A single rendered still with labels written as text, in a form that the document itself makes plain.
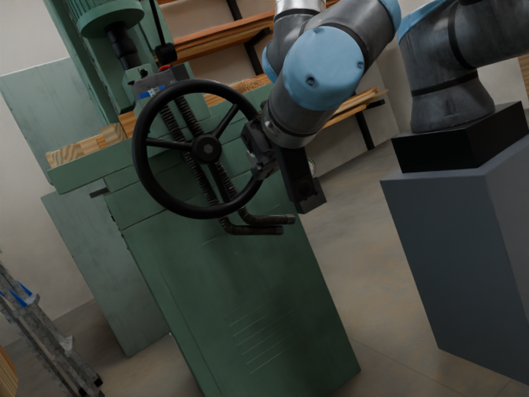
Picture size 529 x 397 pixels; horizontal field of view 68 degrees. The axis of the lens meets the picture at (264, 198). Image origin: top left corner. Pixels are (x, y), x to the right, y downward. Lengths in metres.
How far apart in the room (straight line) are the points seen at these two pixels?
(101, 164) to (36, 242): 2.54
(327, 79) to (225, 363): 0.83
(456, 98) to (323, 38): 0.56
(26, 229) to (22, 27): 1.53
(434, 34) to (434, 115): 0.17
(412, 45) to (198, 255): 0.71
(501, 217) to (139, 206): 0.80
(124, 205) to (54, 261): 2.54
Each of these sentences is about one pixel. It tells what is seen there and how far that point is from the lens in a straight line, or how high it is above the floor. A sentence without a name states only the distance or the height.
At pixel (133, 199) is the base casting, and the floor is 0.76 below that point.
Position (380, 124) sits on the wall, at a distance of 4.83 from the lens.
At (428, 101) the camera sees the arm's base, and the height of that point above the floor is 0.71.
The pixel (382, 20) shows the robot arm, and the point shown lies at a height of 0.88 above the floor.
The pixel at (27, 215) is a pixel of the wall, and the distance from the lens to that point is 3.47.
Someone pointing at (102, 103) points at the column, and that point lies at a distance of 1.34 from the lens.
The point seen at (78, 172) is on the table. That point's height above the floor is 0.87.
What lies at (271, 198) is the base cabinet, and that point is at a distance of 1.07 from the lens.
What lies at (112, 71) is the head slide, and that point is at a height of 1.11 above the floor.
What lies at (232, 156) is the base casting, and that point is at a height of 0.76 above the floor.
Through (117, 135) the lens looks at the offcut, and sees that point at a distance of 0.99.
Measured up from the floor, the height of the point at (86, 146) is 0.93.
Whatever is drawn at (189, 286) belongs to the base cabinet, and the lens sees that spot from 1.03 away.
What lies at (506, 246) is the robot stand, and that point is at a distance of 0.98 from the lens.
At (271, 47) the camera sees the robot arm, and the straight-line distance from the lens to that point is 0.70.
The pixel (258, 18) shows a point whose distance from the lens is 3.57.
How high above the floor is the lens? 0.83
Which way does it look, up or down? 11 degrees down
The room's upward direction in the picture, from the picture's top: 23 degrees counter-clockwise
